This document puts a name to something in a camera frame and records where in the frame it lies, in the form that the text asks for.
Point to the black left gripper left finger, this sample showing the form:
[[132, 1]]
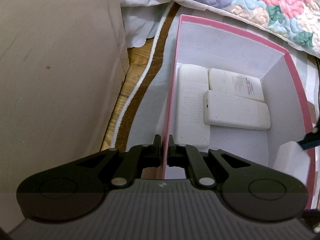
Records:
[[76, 189]]

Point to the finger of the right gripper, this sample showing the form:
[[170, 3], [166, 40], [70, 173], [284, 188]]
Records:
[[311, 140]]

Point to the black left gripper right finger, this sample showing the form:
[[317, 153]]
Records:
[[249, 189]]

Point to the white plug adapter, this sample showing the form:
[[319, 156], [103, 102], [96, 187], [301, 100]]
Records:
[[291, 159]]

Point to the pink cardboard box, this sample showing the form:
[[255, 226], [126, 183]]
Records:
[[210, 44]]

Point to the white power bank with text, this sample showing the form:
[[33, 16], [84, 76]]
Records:
[[235, 84]]

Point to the floral quilted blanket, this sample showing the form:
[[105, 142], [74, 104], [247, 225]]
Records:
[[294, 21]]

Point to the beige cardboard panel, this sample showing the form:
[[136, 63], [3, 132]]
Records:
[[62, 66]]

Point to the white bed sheet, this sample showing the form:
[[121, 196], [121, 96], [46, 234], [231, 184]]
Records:
[[141, 18]]

